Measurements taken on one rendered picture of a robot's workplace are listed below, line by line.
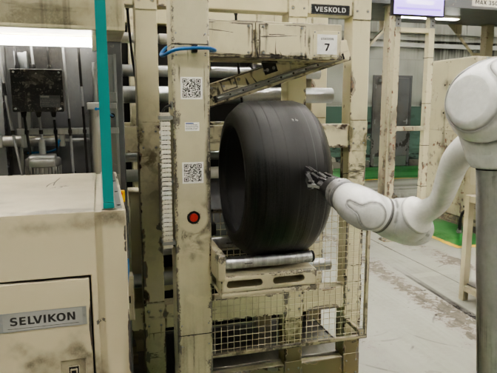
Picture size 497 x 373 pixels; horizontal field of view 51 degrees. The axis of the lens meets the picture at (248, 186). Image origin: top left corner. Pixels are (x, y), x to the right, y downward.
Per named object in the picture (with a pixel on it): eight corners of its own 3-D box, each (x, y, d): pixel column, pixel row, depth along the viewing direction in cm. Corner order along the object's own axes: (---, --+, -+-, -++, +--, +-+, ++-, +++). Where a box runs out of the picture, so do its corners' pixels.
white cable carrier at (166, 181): (163, 249, 183) (160, 112, 175) (162, 245, 188) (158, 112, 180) (176, 247, 184) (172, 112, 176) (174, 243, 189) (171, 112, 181)
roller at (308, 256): (222, 271, 181) (222, 259, 180) (220, 268, 185) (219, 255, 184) (315, 263, 190) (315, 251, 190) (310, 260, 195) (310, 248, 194)
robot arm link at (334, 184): (333, 183, 140) (324, 177, 145) (330, 214, 143) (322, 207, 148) (363, 181, 142) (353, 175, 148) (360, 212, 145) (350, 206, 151)
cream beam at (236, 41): (199, 57, 200) (199, 18, 198) (188, 62, 224) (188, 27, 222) (342, 61, 217) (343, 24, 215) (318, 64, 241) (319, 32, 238)
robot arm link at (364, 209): (322, 209, 141) (361, 224, 146) (348, 229, 127) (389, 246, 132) (340, 173, 140) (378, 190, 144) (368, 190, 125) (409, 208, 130)
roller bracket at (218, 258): (217, 283, 177) (217, 255, 176) (197, 251, 215) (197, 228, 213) (227, 282, 178) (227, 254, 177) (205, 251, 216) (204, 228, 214)
